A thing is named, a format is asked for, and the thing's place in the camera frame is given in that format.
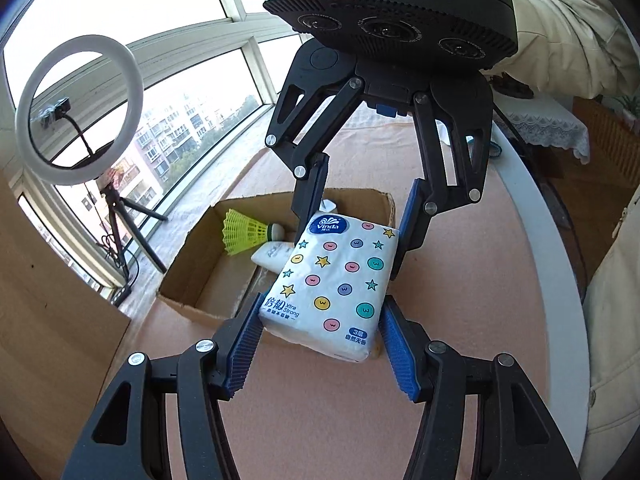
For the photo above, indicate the small teal object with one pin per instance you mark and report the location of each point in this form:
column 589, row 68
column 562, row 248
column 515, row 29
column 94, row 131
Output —
column 494, row 150

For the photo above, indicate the black inline controller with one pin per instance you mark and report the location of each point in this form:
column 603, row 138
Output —
column 121, row 297

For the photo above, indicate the dark brown object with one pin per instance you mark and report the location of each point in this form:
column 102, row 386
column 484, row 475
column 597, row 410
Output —
column 515, row 89

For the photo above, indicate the white dotted tissue pack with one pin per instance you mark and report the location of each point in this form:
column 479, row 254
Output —
column 330, row 285

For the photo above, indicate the person's right forearm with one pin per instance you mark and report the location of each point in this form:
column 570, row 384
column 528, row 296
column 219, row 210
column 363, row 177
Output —
column 575, row 25

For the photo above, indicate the apartment buildings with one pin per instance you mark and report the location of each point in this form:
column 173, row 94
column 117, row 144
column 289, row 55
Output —
column 185, row 120

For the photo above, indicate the yellow shuttlecock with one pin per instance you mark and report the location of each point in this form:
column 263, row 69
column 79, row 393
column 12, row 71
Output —
column 242, row 232

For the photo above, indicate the light wooden board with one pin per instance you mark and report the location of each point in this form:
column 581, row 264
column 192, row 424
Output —
column 50, row 310

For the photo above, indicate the white lace tablecloth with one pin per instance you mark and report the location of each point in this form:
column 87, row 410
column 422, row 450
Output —
column 545, row 120

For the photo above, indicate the wooden slatted cabinet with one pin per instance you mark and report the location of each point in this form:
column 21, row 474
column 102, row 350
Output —
column 610, row 150

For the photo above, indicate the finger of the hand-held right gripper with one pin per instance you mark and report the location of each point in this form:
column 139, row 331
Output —
column 407, row 220
column 307, row 195

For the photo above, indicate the green potted plant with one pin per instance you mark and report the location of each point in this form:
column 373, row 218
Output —
column 627, row 105

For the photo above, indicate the brown cardboard box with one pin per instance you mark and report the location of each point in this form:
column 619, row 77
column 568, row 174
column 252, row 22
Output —
column 200, row 260

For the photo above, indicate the white sunscreen tube blue cap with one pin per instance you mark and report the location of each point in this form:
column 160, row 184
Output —
column 272, row 255

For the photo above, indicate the person's cream jacket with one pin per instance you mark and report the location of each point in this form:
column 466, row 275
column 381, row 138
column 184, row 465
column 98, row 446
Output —
column 615, row 335

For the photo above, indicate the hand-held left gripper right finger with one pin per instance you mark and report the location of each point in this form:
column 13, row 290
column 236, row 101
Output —
column 400, row 355

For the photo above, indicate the white window frame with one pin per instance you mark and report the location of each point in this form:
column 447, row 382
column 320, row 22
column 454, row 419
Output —
column 200, row 42

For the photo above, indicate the black tripod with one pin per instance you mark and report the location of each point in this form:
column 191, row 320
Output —
column 112, row 210

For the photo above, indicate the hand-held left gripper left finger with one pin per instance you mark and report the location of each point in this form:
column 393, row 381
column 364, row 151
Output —
column 242, row 355

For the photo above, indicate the black webcam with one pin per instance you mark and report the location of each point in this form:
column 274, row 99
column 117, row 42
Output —
column 59, row 108

